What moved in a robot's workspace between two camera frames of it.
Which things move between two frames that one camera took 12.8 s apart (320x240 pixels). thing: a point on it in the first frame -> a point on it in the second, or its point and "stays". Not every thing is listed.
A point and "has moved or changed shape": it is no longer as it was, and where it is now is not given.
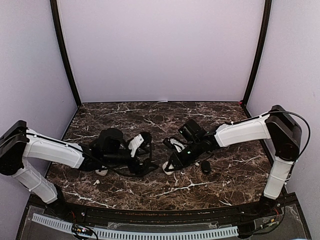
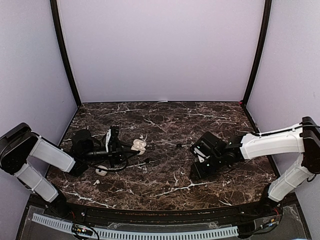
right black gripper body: (187, 159) -> (201, 172)
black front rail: (166, 217) stays
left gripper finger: (149, 168) -> (126, 156)
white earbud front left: (97, 181) stays
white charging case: (102, 173) stays
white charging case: (164, 166) has moved or changed shape
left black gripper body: (134, 169) -> (112, 156)
